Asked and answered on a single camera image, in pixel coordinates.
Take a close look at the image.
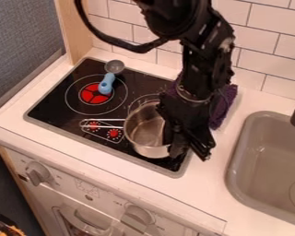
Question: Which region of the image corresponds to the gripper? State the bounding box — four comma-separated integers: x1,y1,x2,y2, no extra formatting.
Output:
155,91,218,162

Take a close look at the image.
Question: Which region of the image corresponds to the purple cloth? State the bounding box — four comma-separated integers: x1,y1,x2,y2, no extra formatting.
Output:
166,73,241,131

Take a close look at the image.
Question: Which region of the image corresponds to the silver pot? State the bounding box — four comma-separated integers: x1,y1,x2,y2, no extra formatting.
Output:
79,93,175,159

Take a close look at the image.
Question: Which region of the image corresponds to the blue and grey spoon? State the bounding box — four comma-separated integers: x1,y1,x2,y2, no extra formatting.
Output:
97,59,125,96

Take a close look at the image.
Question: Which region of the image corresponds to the toy stove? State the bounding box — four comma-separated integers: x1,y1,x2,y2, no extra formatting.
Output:
23,56,195,180

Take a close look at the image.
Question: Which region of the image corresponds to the toy sink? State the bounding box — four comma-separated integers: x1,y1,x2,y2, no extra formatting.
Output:
225,111,295,229

